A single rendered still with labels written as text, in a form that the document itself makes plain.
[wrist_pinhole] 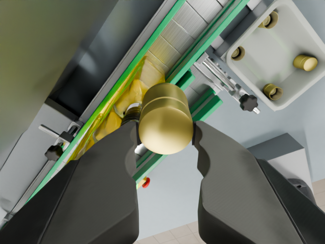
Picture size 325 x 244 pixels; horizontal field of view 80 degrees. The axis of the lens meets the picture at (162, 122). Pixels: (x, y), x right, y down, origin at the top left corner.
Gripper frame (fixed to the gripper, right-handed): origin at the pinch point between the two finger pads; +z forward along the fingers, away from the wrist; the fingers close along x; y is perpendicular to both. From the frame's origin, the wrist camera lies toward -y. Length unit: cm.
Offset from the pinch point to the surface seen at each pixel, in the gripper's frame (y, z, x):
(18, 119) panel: 6.7, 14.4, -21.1
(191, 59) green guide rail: 0.1, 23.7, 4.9
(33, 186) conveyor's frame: 38, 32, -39
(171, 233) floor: 197, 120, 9
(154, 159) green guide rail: 22.7, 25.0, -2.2
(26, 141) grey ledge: 22, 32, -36
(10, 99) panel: 1.6, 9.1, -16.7
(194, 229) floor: 192, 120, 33
